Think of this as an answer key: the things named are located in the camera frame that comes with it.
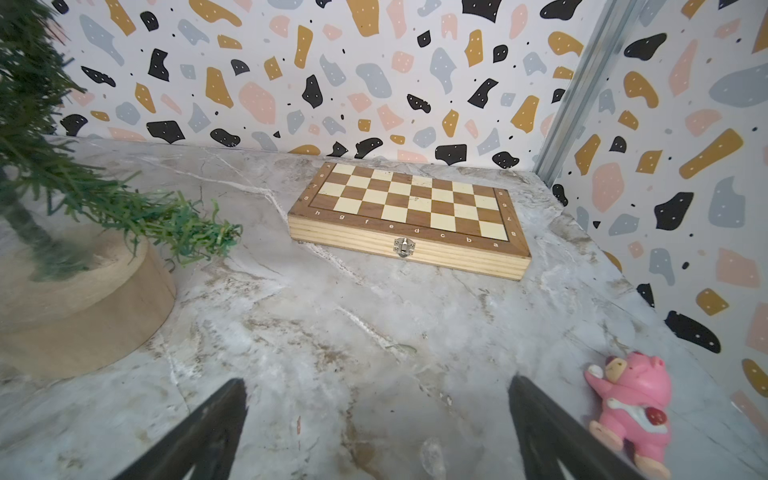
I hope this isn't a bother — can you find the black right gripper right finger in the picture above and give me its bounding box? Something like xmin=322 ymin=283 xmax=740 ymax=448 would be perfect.
xmin=508 ymin=375 xmax=643 ymax=480

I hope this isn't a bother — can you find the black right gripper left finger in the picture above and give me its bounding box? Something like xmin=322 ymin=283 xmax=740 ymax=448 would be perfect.
xmin=116 ymin=378 xmax=247 ymax=479

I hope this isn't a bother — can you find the green right christmas tree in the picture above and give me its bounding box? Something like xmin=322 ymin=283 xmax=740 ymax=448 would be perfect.
xmin=1 ymin=1 xmax=242 ymax=379

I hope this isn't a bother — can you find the pink pig toy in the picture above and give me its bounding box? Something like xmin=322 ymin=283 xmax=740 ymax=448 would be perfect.
xmin=584 ymin=351 xmax=672 ymax=479

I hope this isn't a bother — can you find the wooden chess board box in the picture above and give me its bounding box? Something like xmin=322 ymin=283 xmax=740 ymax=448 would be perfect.
xmin=288 ymin=162 xmax=532 ymax=280

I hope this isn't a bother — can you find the metal right corner post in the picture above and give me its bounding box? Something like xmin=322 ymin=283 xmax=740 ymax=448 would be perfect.
xmin=534 ymin=0 xmax=643 ymax=186

